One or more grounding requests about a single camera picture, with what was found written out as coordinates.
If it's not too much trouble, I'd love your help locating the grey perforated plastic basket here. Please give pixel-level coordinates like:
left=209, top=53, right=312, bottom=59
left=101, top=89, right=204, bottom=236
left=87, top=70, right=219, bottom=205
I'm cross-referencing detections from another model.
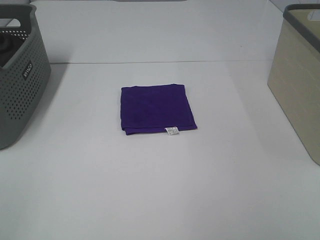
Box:
left=0, top=4, right=52, bottom=149

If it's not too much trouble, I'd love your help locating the purple towel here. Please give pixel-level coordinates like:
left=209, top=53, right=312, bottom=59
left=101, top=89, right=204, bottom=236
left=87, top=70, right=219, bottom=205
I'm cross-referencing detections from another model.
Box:
left=120, top=84, right=197, bottom=135

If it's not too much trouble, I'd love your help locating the beige basket with grey rim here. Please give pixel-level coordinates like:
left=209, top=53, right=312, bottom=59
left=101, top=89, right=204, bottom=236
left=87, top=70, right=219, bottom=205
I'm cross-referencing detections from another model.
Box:
left=267, top=3, right=320, bottom=164

